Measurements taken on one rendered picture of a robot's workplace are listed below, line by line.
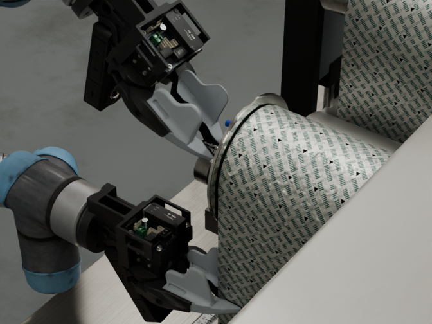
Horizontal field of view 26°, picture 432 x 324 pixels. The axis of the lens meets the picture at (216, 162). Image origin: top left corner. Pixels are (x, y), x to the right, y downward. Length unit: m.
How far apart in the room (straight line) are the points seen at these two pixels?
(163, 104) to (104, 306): 0.44
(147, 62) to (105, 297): 0.49
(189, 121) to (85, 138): 2.20
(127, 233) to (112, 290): 0.31
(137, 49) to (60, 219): 0.27
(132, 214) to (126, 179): 1.90
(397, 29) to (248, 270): 0.30
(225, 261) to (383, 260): 0.72
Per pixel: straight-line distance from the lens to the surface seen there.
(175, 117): 0.96
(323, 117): 1.09
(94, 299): 1.33
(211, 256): 1.05
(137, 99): 0.96
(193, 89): 0.99
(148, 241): 1.04
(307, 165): 0.90
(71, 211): 1.11
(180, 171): 2.98
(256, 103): 0.95
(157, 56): 0.92
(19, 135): 3.20
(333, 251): 0.30
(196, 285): 1.03
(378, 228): 0.31
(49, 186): 1.14
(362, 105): 1.11
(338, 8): 1.12
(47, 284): 1.25
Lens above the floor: 1.86
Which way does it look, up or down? 38 degrees down
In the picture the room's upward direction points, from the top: straight up
